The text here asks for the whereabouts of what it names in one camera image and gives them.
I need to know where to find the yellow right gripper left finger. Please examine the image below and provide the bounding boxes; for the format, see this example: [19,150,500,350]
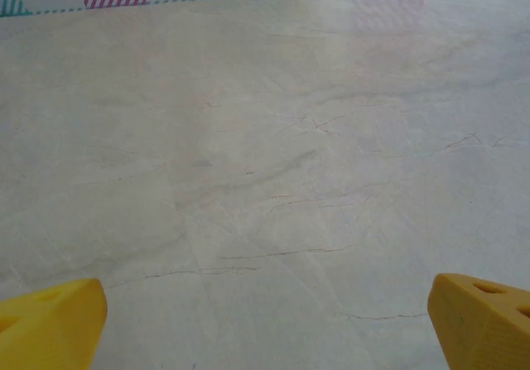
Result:
[0,277,108,370]

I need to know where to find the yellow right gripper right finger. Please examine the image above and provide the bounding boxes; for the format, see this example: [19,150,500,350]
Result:
[427,273,530,370]

